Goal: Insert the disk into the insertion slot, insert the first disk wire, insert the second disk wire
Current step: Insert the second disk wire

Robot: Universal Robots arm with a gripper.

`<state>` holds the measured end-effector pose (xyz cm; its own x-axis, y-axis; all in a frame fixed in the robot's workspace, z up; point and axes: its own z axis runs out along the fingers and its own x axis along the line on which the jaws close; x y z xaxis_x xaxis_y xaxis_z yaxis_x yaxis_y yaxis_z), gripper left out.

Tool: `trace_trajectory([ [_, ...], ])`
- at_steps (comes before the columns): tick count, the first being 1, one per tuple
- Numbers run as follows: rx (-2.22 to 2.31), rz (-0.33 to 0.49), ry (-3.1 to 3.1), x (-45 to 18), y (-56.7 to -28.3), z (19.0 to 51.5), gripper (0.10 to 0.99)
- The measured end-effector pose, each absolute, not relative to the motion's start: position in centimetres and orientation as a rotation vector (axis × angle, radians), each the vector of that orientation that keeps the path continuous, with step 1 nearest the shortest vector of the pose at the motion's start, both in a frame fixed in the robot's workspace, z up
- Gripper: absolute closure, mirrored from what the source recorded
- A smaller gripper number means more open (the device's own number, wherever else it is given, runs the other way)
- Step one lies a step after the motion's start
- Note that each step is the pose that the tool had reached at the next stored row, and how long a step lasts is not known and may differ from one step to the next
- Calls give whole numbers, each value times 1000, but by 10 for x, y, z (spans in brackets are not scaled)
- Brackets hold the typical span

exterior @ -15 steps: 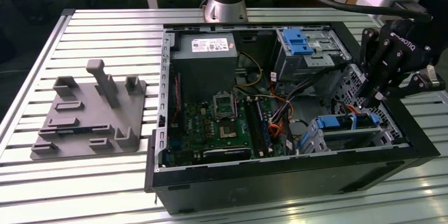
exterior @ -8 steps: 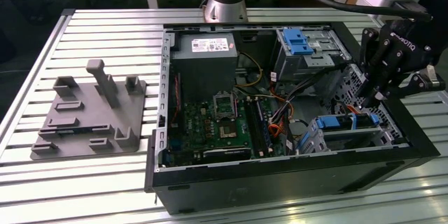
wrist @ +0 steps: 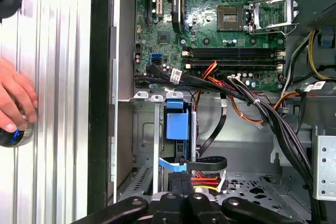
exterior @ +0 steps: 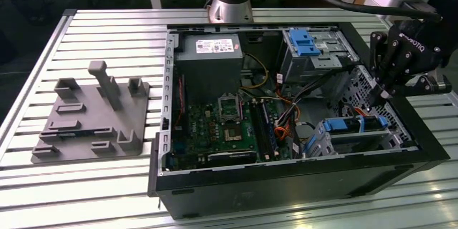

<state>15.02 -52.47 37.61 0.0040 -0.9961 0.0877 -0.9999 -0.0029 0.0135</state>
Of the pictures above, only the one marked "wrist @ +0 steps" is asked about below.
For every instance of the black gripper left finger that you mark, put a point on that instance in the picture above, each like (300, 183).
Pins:
(118, 208)

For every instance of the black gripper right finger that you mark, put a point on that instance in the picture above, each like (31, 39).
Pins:
(249, 208)

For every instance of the hard disk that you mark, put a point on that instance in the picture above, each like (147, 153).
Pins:
(177, 125)

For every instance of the silver disk bay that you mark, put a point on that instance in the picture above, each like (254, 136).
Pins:
(147, 129)

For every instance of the black RAM slot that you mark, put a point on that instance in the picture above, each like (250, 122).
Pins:
(231, 54)
(231, 50)
(231, 62)
(231, 67)

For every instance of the person hand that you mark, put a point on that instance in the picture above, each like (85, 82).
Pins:
(15, 95)

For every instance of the silver optical drive cage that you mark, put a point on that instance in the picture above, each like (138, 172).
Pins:
(326, 169)

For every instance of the black PC case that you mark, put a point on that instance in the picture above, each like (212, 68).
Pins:
(98, 77)

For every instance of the green motherboard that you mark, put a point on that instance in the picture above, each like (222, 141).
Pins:
(204, 40)

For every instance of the CPU socket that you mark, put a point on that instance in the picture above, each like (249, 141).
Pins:
(231, 18)

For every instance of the metal socket cover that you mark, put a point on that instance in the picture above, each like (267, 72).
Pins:
(273, 0)

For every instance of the black graphics card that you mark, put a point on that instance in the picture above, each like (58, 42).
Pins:
(177, 3)

